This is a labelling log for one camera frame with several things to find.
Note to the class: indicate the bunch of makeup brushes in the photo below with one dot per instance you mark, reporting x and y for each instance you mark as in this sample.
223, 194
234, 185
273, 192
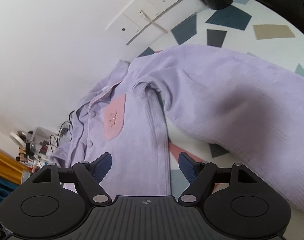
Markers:
21, 155

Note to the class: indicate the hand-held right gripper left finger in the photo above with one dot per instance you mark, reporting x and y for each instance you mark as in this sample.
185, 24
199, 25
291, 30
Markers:
103, 166

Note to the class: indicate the round white mirror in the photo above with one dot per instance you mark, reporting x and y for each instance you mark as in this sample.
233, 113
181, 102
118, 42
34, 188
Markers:
16, 138

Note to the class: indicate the lavender pajama top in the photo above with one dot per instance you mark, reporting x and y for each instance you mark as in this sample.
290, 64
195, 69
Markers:
217, 92

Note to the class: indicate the clear plastic organiser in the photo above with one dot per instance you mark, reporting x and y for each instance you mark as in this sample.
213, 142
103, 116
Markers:
41, 135

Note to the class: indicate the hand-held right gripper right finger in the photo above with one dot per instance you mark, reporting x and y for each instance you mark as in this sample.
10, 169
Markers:
188, 166

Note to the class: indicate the geometric patterned table mat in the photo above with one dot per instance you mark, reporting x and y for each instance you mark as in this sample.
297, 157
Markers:
224, 17

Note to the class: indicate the teal curtain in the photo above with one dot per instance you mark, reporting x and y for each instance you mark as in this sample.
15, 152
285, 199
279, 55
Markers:
1, 190

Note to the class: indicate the orange curtain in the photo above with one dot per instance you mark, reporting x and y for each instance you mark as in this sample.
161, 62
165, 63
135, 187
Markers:
4, 165

